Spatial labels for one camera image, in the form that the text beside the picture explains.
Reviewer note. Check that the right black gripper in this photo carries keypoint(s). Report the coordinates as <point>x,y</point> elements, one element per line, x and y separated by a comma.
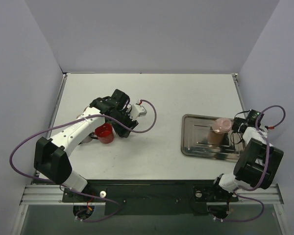
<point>237,125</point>

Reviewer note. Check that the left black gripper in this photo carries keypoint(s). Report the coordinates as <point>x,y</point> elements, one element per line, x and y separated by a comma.
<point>125,125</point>

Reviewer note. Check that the pink ceramic mug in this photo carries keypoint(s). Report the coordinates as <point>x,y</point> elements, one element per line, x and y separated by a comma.
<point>222,125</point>

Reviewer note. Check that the red mug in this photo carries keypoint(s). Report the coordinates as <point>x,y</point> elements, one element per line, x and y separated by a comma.
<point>103,133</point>

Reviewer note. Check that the beige ceramic mug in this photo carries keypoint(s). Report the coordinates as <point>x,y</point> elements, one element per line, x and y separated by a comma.
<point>88,139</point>

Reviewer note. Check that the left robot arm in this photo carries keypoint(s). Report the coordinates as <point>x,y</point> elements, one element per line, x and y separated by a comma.
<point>52,155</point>

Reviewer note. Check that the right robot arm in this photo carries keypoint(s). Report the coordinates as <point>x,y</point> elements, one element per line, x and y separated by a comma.
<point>259,161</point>

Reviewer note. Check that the metal tray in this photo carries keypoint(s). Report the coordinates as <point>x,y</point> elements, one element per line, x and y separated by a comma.
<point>199,140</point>

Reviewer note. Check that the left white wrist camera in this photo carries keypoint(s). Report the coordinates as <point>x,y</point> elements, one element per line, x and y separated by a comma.
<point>138,110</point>

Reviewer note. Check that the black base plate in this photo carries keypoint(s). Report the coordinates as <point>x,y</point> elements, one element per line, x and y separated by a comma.
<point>156,197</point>

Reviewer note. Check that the aluminium rail frame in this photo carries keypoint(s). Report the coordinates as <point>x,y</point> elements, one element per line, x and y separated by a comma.
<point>153,155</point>

